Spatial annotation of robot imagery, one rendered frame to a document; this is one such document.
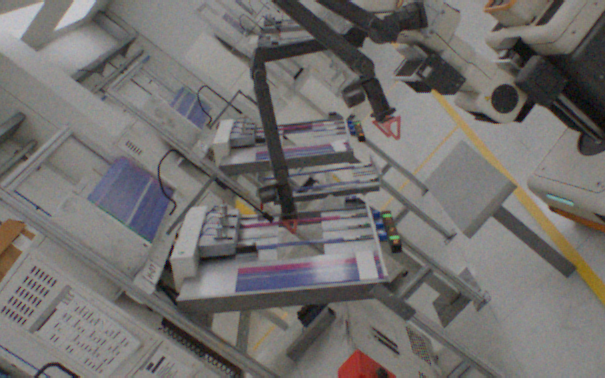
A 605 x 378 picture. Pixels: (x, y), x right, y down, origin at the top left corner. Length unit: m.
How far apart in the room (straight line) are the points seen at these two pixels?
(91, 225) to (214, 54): 4.90
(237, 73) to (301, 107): 0.73
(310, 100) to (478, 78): 4.82
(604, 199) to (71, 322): 1.87
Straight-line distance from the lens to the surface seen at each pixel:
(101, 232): 2.52
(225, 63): 7.27
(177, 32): 10.44
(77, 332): 2.59
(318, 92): 7.30
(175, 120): 3.85
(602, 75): 2.63
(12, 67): 5.96
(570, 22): 2.57
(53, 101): 5.91
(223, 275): 2.59
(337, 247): 2.70
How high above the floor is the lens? 1.67
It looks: 13 degrees down
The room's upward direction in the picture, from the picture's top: 53 degrees counter-clockwise
